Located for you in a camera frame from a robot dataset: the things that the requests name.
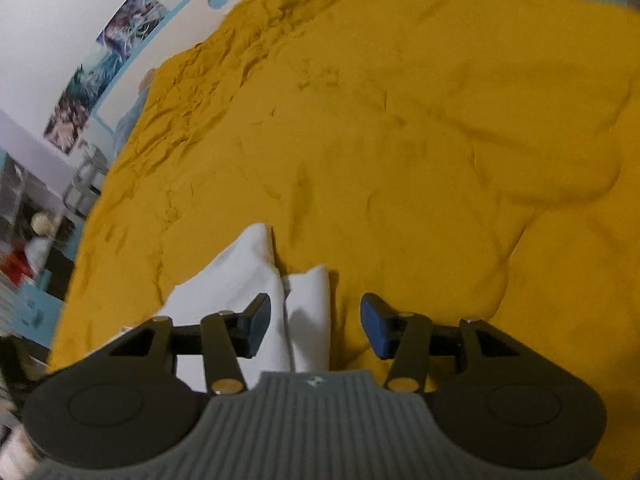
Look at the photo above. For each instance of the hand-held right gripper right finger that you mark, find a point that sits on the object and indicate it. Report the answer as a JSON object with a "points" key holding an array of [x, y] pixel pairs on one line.
{"points": [[375, 325]]}

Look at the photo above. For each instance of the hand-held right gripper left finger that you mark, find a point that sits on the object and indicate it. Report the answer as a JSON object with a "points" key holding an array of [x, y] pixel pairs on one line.
{"points": [[257, 325]]}

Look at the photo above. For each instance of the white sweatshirt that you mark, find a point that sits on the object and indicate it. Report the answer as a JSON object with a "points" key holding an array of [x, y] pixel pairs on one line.
{"points": [[235, 280]]}

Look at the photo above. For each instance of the mustard yellow blanket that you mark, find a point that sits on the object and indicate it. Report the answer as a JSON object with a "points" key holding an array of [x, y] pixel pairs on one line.
{"points": [[400, 160]]}

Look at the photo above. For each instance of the blue chair with smiling face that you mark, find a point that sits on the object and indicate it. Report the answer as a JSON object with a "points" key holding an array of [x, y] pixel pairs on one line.
{"points": [[35, 310]]}

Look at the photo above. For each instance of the white rolling cart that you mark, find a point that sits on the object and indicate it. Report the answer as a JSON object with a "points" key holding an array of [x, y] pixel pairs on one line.
{"points": [[85, 175]]}

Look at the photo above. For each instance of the cream round ball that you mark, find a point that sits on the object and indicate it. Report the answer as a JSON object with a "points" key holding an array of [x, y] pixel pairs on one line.
{"points": [[42, 222]]}

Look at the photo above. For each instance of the blue pillow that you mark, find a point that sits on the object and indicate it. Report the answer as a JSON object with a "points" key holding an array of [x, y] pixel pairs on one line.
{"points": [[127, 122]]}

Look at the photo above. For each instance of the red bag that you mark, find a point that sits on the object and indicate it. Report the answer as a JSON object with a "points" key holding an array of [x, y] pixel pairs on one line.
{"points": [[17, 260]]}

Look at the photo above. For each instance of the white headboard with blue apples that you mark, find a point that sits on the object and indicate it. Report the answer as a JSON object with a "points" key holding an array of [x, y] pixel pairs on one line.
{"points": [[190, 25]]}

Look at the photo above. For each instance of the colourful wall poster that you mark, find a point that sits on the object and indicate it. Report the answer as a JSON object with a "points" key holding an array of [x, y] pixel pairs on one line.
{"points": [[132, 20], [67, 122], [100, 75]]}

